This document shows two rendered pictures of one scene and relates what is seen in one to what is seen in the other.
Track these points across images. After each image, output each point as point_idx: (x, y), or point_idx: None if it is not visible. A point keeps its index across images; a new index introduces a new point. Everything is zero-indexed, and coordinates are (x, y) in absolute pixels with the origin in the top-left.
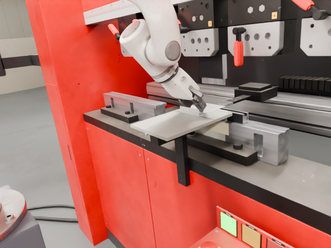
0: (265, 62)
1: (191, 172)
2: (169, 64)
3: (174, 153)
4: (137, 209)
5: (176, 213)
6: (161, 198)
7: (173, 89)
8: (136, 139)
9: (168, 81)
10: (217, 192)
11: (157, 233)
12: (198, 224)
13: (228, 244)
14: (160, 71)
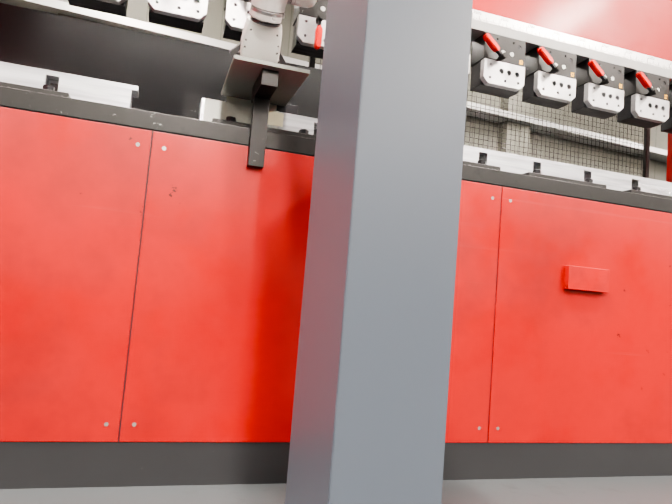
0: (198, 114)
1: (268, 150)
2: (314, 2)
3: (238, 128)
4: (78, 273)
5: (218, 229)
6: (184, 213)
7: (267, 41)
8: (137, 115)
9: (271, 28)
10: (307, 167)
11: (148, 298)
12: (267, 225)
13: None
14: (281, 10)
